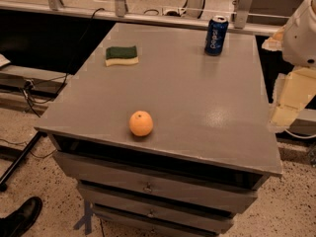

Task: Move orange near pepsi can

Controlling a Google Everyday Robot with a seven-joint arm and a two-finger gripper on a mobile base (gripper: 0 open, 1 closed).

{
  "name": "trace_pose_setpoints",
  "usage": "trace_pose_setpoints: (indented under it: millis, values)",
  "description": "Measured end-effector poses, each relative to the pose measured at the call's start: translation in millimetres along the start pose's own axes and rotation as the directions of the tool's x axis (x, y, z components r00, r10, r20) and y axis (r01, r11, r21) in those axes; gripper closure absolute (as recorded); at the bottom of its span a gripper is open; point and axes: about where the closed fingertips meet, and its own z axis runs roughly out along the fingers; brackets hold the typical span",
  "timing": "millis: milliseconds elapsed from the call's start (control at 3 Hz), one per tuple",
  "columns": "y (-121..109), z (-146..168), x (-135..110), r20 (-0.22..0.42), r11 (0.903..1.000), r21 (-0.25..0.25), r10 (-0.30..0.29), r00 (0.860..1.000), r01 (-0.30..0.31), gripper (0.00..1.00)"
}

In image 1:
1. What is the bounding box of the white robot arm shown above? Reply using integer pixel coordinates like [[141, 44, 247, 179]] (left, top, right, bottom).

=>
[[262, 0, 316, 128]]

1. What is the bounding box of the orange fruit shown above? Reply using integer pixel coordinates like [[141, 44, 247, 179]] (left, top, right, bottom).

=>
[[129, 111, 153, 136]]

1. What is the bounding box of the white cable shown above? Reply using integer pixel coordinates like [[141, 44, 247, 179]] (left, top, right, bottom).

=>
[[283, 127, 316, 140]]

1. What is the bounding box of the black cable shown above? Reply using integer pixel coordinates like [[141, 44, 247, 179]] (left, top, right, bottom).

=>
[[19, 7, 106, 119]]

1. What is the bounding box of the grey drawer cabinet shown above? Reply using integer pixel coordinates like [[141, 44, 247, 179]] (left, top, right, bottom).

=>
[[37, 24, 282, 237]]

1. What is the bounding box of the green yellow sponge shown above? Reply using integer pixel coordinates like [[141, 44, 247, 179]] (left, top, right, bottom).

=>
[[105, 46, 139, 66]]

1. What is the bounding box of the black stand leg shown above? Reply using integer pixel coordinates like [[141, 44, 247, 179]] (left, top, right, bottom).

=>
[[0, 132, 47, 192]]

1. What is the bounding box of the blue pepsi can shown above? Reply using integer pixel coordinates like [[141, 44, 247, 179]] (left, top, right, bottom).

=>
[[204, 16, 228, 56]]

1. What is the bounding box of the black shoe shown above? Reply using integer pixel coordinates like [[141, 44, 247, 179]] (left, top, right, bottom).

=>
[[0, 197, 42, 237]]

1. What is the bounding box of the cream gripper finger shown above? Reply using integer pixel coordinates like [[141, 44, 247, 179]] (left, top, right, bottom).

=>
[[270, 66, 316, 127], [262, 27, 284, 51]]

